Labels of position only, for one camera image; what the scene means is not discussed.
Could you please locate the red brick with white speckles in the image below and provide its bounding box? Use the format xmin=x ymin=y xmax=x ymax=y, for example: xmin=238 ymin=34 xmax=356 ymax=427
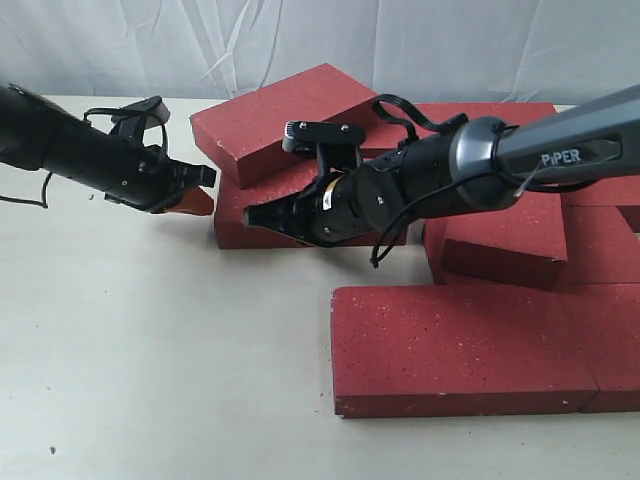
xmin=214 ymin=160 xmax=402 ymax=249

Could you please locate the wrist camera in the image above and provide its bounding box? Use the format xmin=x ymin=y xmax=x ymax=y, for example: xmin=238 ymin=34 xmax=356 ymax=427
xmin=110 ymin=96 xmax=170 ymax=143
xmin=281 ymin=121 xmax=366 ymax=177

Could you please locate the white backdrop cloth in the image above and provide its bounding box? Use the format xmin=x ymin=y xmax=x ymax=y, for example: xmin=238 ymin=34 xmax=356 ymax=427
xmin=1 ymin=1 xmax=639 ymax=103

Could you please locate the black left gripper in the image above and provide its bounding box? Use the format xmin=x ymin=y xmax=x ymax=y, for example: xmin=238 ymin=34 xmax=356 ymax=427
xmin=94 ymin=142 xmax=217 ymax=216

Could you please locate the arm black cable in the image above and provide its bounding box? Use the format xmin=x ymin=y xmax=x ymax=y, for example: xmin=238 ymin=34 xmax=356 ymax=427
xmin=368 ymin=93 xmax=591 ymax=269
xmin=0 ymin=107 xmax=171 ymax=210

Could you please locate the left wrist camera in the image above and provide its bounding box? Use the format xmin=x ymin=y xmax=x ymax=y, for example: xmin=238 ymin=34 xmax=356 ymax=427
xmin=110 ymin=96 xmax=170 ymax=143

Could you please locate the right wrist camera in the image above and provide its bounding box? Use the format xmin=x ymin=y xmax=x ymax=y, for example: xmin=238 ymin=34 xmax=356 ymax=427
xmin=281 ymin=121 xmax=366 ymax=177

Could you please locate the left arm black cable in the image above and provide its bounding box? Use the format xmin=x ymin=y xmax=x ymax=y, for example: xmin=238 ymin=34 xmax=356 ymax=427
xmin=0 ymin=107 xmax=171 ymax=210

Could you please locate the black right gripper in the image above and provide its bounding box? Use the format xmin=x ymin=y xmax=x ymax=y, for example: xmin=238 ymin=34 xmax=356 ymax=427
xmin=242 ymin=149 xmax=450 ymax=248

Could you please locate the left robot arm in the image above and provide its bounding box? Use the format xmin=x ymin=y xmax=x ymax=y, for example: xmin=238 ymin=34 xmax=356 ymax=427
xmin=1 ymin=84 xmax=217 ymax=216

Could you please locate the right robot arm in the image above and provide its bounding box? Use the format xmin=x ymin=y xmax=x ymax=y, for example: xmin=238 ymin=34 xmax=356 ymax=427
xmin=243 ymin=86 xmax=639 ymax=252

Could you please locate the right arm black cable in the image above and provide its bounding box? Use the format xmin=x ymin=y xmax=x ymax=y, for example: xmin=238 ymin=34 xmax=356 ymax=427
xmin=368 ymin=93 xmax=591 ymax=269

